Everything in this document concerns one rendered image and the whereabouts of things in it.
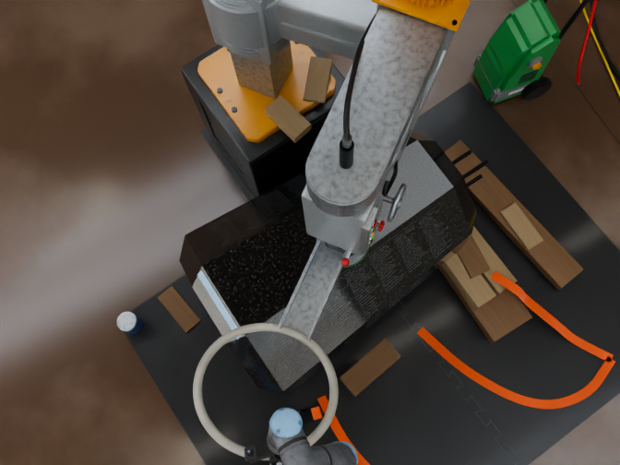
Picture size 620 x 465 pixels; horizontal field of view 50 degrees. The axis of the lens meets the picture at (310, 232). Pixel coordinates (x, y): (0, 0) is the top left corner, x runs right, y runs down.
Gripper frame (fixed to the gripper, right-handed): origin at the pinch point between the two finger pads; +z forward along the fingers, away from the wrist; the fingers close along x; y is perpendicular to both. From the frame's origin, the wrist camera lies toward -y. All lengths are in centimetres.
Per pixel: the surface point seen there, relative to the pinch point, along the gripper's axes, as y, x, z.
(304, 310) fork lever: 16, 51, -9
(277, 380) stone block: 10, 47, 43
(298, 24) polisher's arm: 15, 133, -72
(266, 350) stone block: 5, 54, 29
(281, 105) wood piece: 16, 152, -15
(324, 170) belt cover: 15, 58, -77
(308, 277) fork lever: 18, 62, -13
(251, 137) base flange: 2, 143, -4
